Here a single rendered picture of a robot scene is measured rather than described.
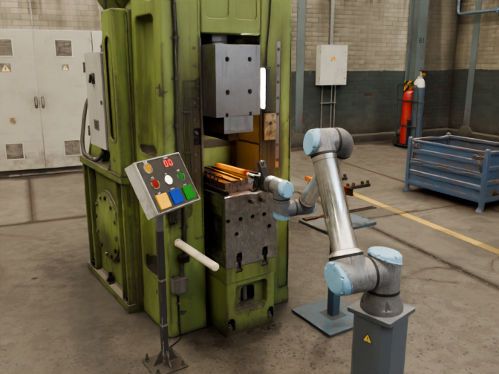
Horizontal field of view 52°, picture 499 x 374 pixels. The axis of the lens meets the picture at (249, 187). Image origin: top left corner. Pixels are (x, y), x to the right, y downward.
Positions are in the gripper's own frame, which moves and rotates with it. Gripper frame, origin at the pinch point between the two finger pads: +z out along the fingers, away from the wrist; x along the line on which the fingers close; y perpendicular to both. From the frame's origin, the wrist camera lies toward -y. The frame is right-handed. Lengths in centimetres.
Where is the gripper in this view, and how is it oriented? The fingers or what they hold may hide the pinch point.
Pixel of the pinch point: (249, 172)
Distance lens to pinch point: 295.7
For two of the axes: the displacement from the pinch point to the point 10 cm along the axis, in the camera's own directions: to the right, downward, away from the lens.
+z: -5.5, -2.2, 8.0
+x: 8.3, -1.3, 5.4
